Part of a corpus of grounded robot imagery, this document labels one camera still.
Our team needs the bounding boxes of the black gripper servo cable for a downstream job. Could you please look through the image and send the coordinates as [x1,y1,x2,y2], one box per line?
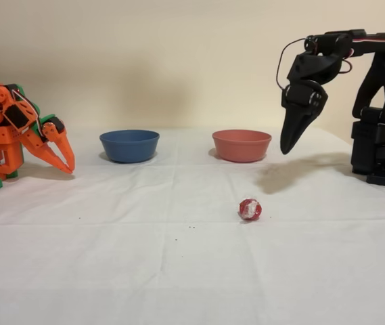
[277,37,308,92]

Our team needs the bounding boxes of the white tablecloth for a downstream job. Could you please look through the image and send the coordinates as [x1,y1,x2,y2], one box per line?
[0,127,385,325]

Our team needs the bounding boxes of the orange arm servo cable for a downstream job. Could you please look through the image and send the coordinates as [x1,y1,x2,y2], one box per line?
[9,88,43,136]

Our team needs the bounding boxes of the red bowl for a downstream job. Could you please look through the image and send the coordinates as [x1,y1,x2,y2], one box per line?
[211,129,273,163]

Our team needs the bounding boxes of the blue bowl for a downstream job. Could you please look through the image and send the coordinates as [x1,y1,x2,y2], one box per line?
[99,129,161,163]

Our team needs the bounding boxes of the red white arm cable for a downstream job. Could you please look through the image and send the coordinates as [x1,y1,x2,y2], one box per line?
[339,32,385,170]

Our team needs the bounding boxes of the red white candy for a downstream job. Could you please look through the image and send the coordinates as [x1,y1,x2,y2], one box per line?
[237,197,264,223]

